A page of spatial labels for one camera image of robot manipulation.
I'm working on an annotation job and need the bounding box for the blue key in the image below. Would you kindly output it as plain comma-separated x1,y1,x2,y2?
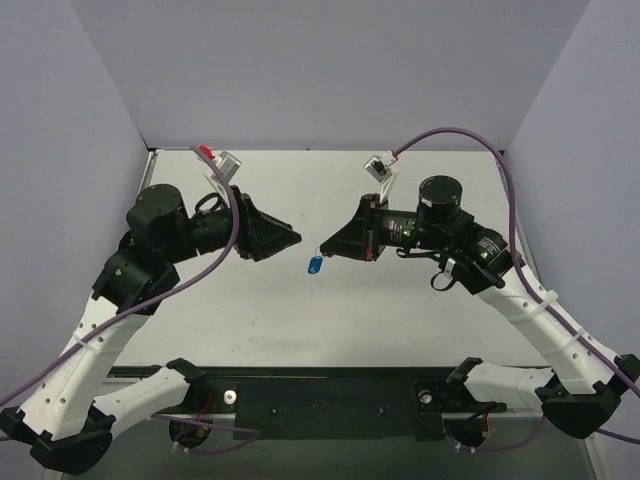
307,247,325,275

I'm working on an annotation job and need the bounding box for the purple cable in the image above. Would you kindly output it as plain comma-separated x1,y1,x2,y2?
0,144,239,441
392,127,640,444

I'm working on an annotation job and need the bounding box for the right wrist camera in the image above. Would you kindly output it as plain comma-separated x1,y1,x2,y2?
364,151,398,202

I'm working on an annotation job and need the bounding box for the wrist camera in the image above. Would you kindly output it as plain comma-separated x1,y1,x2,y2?
364,151,398,202
215,150,242,183

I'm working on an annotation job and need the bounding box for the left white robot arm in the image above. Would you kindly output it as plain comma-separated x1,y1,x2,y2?
1,184,302,475

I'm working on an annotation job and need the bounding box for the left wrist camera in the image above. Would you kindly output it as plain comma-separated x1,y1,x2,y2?
215,150,242,183

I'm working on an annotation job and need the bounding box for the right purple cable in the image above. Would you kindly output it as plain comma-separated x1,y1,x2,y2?
392,127,640,444

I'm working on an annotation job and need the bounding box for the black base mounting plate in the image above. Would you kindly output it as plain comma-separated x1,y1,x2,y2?
168,367,505,441

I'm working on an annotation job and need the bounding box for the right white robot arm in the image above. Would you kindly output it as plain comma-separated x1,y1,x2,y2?
319,175,639,439

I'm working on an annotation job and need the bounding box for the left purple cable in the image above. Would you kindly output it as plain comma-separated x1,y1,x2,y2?
0,144,239,441

